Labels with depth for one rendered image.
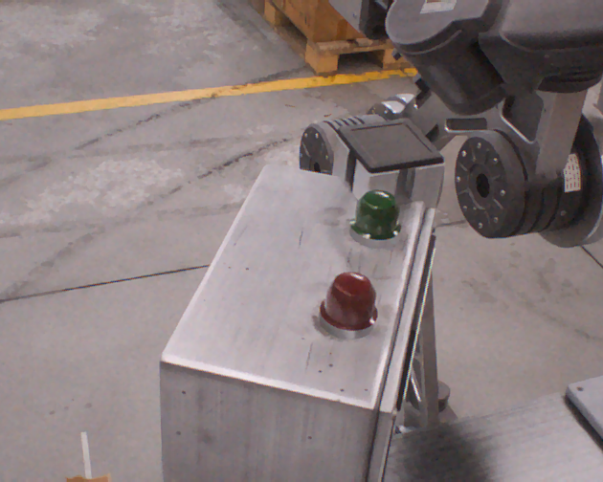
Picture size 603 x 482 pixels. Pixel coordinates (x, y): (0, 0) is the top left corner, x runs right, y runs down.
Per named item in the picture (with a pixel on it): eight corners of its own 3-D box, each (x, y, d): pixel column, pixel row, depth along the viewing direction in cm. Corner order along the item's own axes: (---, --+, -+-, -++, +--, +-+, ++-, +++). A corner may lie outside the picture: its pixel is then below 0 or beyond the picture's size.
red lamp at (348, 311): (312, 332, 39) (317, 291, 38) (325, 295, 41) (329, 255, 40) (370, 344, 39) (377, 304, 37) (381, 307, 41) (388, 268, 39)
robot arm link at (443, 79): (476, 2, 81) (448, -38, 78) (538, 48, 74) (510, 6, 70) (400, 72, 83) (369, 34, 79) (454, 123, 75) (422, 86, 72)
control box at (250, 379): (162, 614, 48) (154, 359, 37) (250, 394, 62) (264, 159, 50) (346, 665, 47) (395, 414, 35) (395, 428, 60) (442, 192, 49)
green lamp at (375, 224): (344, 242, 44) (348, 204, 43) (353, 214, 47) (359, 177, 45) (395, 252, 44) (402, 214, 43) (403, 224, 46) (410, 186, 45)
